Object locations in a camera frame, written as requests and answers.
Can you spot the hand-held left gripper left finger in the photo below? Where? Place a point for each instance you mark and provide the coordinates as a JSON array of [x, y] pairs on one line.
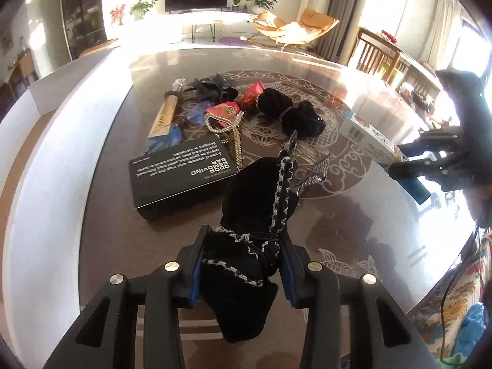
[[195, 273]]

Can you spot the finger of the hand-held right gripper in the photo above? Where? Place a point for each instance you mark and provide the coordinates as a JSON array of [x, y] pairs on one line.
[[413, 186], [422, 144]]

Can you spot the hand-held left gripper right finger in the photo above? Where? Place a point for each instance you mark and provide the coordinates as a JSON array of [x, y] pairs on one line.
[[290, 276]]

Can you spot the white and blue carton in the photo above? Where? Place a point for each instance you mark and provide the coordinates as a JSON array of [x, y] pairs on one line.
[[365, 134]]

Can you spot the black pouch with silver trim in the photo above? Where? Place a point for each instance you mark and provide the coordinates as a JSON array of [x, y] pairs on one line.
[[250, 207]]

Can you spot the black velvet pouch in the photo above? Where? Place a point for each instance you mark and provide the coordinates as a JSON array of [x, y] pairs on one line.
[[276, 102]]

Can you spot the brown patterned glass desktop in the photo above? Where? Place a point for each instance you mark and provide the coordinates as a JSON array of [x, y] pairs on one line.
[[384, 219]]

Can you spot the wooden slatted chair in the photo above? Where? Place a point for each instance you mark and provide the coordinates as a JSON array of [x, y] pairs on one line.
[[374, 53], [421, 80]]

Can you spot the black box with white print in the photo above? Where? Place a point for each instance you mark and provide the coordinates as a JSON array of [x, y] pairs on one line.
[[173, 184]]

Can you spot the floral cloth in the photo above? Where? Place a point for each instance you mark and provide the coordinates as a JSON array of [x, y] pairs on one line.
[[457, 292]]

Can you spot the white curtain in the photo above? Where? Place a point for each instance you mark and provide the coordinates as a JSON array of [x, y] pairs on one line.
[[446, 27]]

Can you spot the teal cloth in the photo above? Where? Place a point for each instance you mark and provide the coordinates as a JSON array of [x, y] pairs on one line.
[[472, 326]]

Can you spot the grey curtain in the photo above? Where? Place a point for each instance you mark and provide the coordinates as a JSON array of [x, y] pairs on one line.
[[338, 11]]

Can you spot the orange lounge chair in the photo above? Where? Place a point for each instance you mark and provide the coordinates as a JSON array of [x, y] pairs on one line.
[[307, 23]]

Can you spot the red packet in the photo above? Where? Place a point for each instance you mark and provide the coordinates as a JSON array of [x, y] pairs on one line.
[[251, 92]]

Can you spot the black feather hair bow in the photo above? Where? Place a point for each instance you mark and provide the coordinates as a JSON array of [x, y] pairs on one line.
[[215, 88]]

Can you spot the large leafy potted plant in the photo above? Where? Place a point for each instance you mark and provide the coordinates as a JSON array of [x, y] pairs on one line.
[[261, 0]]

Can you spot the purple rug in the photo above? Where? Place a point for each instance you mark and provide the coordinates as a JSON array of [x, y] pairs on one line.
[[232, 41]]

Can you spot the small green potted plant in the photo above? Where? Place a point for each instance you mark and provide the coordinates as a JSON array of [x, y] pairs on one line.
[[235, 3]]

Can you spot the white television console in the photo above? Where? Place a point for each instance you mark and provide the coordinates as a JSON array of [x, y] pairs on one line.
[[219, 19]]

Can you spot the wooden dining chair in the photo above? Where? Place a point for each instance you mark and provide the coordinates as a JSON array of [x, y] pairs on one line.
[[23, 73]]

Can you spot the red flower plant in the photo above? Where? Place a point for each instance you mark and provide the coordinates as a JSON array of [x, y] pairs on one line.
[[118, 13]]

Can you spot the dark display cabinet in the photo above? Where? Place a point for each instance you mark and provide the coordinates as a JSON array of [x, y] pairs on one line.
[[82, 11]]

